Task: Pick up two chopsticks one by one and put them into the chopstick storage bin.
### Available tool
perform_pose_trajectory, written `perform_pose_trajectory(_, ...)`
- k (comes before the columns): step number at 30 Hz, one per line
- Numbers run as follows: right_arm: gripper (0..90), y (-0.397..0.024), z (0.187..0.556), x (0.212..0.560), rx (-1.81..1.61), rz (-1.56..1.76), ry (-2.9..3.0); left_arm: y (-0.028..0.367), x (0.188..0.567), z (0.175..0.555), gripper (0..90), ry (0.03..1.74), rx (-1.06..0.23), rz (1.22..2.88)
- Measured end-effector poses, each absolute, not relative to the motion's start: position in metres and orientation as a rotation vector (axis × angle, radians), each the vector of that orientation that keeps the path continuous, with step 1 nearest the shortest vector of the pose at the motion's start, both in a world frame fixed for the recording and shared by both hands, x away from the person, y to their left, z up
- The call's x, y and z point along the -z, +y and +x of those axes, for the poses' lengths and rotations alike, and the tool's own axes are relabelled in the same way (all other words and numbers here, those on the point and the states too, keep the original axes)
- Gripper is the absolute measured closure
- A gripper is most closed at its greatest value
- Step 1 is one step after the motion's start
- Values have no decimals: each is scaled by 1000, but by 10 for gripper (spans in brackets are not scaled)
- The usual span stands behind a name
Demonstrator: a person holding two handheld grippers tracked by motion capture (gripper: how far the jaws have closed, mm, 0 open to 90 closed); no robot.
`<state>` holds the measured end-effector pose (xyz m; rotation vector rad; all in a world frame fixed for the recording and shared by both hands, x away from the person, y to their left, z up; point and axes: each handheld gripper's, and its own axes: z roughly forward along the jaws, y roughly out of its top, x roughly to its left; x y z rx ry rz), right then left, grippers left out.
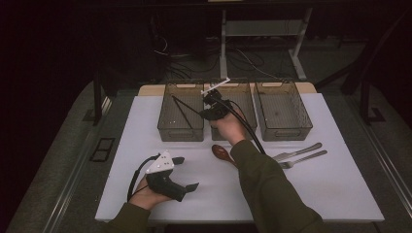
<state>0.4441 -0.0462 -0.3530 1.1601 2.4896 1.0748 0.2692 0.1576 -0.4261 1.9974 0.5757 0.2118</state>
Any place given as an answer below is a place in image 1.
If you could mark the person's right hand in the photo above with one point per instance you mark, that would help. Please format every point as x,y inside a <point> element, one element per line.
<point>228,129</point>

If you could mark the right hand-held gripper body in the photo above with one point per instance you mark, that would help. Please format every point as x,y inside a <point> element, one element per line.
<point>220,108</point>

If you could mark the white metal stand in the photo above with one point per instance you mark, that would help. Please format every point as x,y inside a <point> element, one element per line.
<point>259,28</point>

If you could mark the person's left hand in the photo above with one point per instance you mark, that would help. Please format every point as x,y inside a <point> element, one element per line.
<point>145,199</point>

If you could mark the brown wooden spoon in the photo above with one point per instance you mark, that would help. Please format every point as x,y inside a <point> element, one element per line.
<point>219,151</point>

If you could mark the metal floor rail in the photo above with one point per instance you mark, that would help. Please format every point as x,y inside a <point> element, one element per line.
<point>390,168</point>
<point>66,194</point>

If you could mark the white table mat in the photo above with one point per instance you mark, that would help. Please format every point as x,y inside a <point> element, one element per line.
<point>220,200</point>

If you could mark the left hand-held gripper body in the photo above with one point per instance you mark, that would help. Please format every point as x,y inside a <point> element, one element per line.
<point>166,187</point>

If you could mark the black rectangular floor frame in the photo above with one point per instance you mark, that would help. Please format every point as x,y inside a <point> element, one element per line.
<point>103,149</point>

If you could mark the metal table knife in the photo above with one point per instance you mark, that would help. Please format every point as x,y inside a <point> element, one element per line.
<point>307,149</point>

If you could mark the metal fork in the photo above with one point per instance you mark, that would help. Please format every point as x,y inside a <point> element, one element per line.
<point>304,157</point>

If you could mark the clear brown plastic bin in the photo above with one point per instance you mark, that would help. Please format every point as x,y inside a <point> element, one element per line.
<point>249,97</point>
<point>168,116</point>
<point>278,110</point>

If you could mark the black metal stand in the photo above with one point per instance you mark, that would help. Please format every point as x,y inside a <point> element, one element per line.
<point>365,103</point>

